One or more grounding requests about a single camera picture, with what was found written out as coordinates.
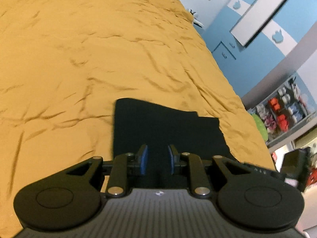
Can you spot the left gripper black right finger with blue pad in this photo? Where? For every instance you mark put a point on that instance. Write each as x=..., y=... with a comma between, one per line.
x=250, y=197

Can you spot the blue white wardrobe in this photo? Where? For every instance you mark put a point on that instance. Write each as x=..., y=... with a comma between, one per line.
x=249, y=38

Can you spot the black pants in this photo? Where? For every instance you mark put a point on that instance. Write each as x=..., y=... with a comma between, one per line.
x=138, y=123

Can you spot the shelf with colourful items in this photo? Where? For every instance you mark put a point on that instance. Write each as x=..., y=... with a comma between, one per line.
x=284, y=111

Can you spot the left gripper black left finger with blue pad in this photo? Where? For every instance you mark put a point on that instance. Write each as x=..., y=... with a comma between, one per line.
x=73, y=196

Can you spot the mustard yellow bed sheet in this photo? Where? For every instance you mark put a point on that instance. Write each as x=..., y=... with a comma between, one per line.
x=64, y=63

